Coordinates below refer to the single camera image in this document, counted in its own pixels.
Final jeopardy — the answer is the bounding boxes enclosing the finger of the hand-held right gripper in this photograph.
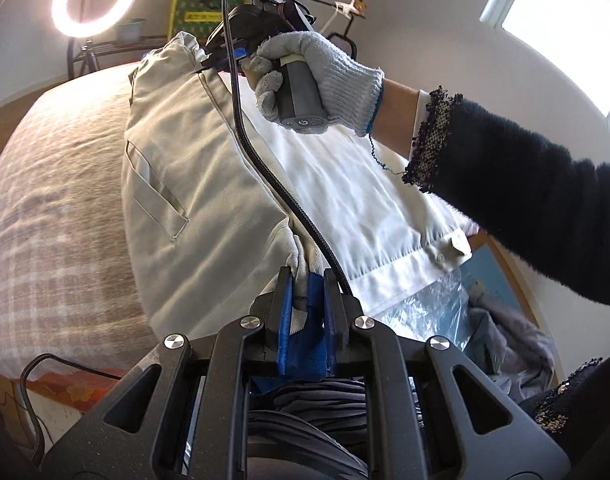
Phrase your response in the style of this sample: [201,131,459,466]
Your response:
[201,40,248,72]

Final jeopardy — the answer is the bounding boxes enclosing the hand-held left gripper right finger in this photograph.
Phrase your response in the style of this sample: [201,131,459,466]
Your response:
[322,267,570,480]

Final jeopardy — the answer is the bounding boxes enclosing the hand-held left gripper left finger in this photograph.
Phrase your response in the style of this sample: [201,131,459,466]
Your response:
[37,266,293,480]

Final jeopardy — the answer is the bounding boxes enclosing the beige work jacket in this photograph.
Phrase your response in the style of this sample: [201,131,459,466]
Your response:
[121,31,473,346]

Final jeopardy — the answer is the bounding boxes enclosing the person's right forearm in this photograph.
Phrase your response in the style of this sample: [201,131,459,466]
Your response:
[370,79,610,311]

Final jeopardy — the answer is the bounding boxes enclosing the person's right hand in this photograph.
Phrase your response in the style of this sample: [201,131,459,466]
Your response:
[248,31,384,137]

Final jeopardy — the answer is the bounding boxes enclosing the yellow green patterned box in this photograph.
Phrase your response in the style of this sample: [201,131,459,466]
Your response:
[170,0,240,36]

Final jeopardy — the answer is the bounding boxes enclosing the teal plant pot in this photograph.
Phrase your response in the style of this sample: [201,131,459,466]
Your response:
[116,19,146,42]

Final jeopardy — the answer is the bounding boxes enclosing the clear plastic bag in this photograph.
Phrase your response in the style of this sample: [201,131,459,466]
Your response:
[380,270,473,356]

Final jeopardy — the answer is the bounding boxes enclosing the blue framed board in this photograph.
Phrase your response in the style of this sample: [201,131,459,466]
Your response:
[460,235,540,326]

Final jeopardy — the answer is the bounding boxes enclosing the grey cloth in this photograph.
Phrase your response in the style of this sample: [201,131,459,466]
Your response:
[465,292,558,401]

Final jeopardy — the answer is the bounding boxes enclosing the plaid bed blanket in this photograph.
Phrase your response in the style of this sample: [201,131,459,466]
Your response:
[0,60,196,376]

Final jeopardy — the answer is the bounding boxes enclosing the orange floral mattress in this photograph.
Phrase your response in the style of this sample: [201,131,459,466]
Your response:
[0,367,126,456]

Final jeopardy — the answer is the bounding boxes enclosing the person's black top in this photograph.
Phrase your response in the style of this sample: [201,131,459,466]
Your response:
[515,357,610,480]

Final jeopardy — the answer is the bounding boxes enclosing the window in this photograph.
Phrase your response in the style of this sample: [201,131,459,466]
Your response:
[480,0,610,126]

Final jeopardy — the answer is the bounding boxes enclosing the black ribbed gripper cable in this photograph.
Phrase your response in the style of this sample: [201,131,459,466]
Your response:
[223,0,356,297]

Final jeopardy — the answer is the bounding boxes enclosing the ring light tripod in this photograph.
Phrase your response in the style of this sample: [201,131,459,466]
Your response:
[72,0,103,78]

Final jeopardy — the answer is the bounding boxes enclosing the thin black cable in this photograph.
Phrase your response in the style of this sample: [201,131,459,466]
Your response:
[19,353,123,461]

